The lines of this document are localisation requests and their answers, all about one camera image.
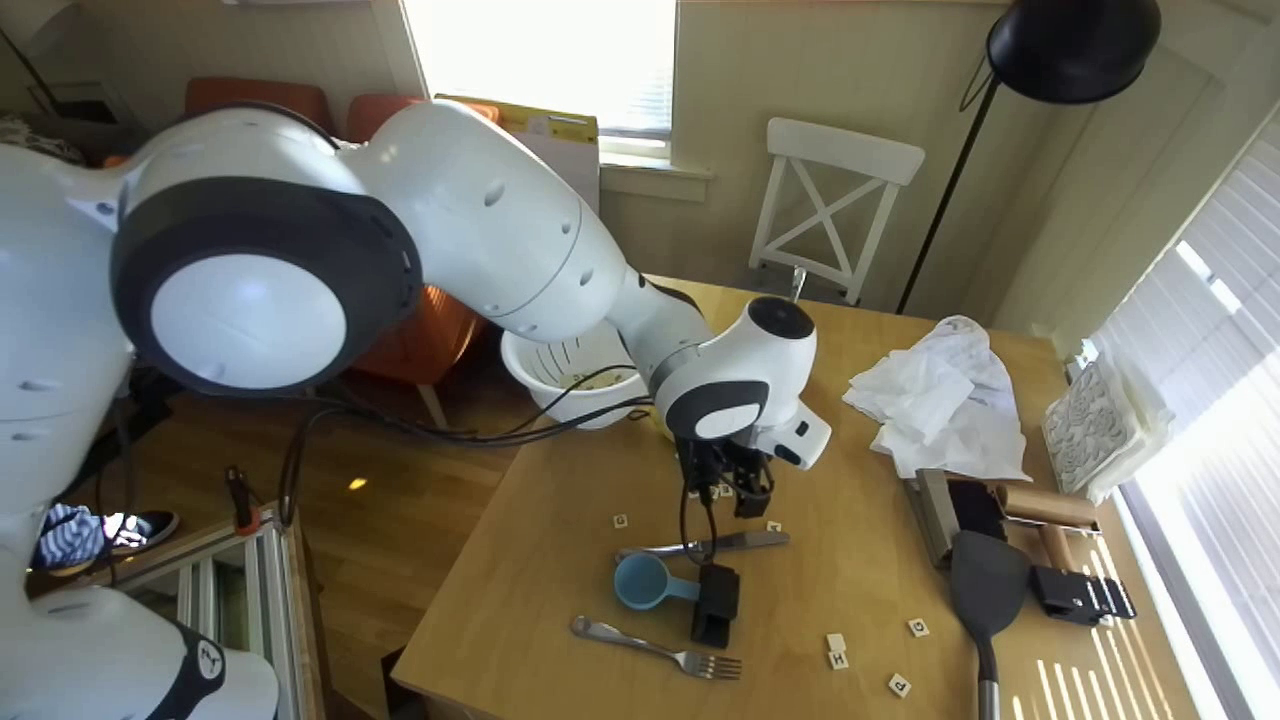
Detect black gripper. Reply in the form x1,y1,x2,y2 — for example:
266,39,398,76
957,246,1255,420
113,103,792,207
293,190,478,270
678,439,771,518

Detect black floor lamp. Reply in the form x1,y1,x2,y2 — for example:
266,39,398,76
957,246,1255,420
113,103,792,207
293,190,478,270
895,0,1164,309

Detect blue measuring cup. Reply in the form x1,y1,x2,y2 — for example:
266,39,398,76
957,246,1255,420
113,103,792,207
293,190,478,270
611,553,699,612

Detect orange chair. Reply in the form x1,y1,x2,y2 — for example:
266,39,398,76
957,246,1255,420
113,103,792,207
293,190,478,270
183,76,478,428

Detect brown wooden block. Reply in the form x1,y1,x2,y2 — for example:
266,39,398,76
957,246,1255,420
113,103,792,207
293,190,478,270
915,468,1111,577

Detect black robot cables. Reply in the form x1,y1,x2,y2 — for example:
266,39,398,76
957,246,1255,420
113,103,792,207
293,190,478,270
263,356,732,593

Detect small black block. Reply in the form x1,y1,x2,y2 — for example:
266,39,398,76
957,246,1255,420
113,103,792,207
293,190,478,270
691,564,740,646

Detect silver fork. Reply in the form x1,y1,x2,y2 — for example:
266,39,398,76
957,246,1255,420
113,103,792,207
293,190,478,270
566,615,740,679

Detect black spatula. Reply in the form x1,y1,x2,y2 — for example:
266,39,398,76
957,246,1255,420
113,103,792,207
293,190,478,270
948,533,1028,720

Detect white textured box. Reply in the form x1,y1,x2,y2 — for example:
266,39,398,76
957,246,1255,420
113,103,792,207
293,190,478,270
1045,356,1172,504

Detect crumpled white cloth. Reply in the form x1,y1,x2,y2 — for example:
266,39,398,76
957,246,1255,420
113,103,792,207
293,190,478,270
843,314,1024,479

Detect white plastic colander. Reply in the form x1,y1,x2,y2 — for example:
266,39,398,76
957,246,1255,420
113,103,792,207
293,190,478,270
499,325,649,433

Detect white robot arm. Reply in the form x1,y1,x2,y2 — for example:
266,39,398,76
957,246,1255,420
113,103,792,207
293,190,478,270
0,99,833,720

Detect white window blinds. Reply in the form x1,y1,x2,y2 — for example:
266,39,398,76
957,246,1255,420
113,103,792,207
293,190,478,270
1094,111,1280,720

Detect white wooden chair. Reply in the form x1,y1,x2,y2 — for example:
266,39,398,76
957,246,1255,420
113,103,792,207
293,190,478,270
746,115,923,303

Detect silver table knife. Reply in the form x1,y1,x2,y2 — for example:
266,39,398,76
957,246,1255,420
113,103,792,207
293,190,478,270
616,527,787,561

